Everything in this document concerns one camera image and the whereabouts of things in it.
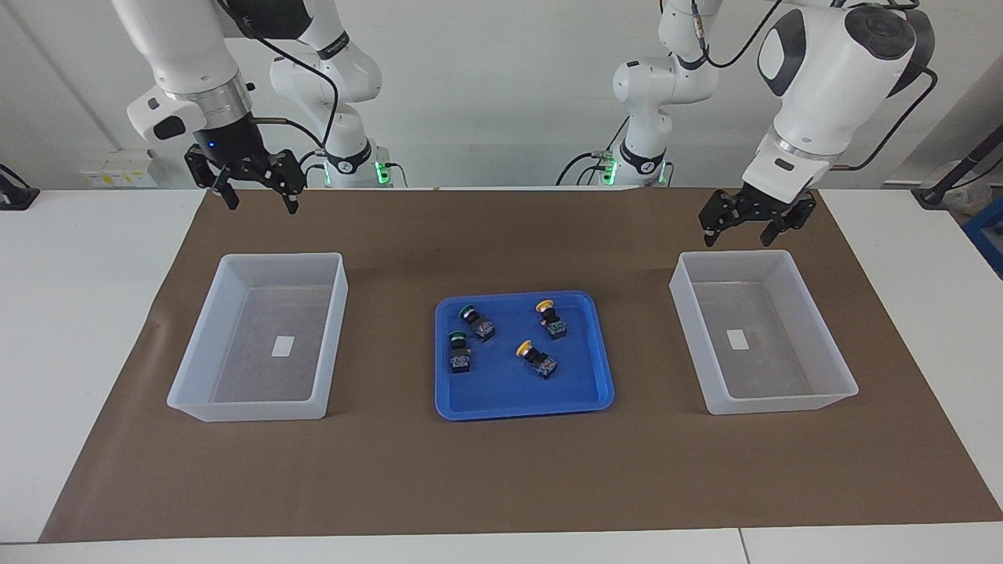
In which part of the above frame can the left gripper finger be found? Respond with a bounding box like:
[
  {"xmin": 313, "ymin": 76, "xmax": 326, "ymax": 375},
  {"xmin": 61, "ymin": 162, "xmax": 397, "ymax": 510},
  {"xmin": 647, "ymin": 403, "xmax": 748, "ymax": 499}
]
[
  {"xmin": 759, "ymin": 199, "xmax": 817, "ymax": 247},
  {"xmin": 699, "ymin": 190, "xmax": 746, "ymax": 248}
]

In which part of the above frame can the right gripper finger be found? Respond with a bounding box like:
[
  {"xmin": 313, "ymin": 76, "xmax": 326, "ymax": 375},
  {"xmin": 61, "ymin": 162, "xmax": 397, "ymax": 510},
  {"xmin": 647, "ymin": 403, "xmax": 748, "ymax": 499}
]
[
  {"xmin": 185, "ymin": 146, "xmax": 241, "ymax": 212},
  {"xmin": 251, "ymin": 149, "xmax": 307, "ymax": 215}
]

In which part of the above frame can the yellow push button switch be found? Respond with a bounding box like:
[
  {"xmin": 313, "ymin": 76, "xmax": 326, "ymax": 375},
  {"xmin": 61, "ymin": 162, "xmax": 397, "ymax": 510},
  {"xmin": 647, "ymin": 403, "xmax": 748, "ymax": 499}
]
[
  {"xmin": 535, "ymin": 298, "xmax": 568, "ymax": 341},
  {"xmin": 516, "ymin": 339, "xmax": 559, "ymax": 381}
]

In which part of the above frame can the translucent white plastic box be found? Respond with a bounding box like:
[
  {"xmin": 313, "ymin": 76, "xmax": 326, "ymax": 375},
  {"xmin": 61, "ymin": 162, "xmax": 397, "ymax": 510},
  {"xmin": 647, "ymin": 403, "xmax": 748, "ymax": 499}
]
[
  {"xmin": 669, "ymin": 250, "xmax": 860, "ymax": 416},
  {"xmin": 166, "ymin": 252, "xmax": 349, "ymax": 423}
]

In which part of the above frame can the black pole stand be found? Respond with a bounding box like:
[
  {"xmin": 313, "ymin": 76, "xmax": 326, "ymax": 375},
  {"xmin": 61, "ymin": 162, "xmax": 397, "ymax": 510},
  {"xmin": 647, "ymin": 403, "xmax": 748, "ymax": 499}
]
[{"xmin": 913, "ymin": 125, "xmax": 1003, "ymax": 208}]

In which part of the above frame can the black clamp device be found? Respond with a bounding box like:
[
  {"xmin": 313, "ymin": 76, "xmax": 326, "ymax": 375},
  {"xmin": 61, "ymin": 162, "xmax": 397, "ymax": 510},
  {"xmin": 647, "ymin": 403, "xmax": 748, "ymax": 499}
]
[{"xmin": 0, "ymin": 163, "xmax": 41, "ymax": 211}]

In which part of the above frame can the blue crate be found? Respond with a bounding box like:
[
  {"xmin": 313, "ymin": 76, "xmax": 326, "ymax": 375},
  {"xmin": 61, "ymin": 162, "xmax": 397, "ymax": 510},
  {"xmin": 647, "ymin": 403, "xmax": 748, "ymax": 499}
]
[{"xmin": 962, "ymin": 196, "xmax": 1003, "ymax": 279}]

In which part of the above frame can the blue plastic tray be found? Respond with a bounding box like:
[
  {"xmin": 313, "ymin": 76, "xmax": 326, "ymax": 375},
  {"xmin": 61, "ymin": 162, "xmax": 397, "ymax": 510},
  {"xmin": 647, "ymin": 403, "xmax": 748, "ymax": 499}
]
[{"xmin": 435, "ymin": 291, "xmax": 615, "ymax": 422}]

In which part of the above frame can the brown paper mat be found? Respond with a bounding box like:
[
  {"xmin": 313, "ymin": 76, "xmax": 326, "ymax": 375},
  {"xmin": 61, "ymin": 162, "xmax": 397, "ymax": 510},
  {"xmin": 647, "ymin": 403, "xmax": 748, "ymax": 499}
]
[{"xmin": 39, "ymin": 188, "xmax": 1003, "ymax": 544}]

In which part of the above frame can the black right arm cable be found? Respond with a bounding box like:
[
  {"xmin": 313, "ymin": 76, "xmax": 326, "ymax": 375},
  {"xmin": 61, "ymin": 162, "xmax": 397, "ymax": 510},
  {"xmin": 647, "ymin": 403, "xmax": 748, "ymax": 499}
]
[{"xmin": 219, "ymin": 0, "xmax": 339, "ymax": 157}]

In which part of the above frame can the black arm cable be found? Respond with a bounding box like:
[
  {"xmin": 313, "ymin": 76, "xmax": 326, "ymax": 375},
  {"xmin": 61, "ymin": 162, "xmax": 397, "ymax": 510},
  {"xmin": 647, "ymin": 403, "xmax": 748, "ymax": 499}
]
[
  {"xmin": 219, "ymin": 0, "xmax": 339, "ymax": 157},
  {"xmin": 690, "ymin": 0, "xmax": 940, "ymax": 172}
]

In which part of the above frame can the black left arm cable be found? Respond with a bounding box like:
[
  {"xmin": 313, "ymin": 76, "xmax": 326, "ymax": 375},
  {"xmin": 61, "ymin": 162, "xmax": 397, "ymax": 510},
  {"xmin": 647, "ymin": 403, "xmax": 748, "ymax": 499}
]
[{"xmin": 690, "ymin": 0, "xmax": 940, "ymax": 172}]

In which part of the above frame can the white wall socket box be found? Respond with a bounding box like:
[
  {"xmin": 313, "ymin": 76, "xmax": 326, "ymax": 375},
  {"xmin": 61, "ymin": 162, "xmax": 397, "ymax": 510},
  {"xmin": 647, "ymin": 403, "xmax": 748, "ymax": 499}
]
[{"xmin": 78, "ymin": 149, "xmax": 159, "ymax": 189}]

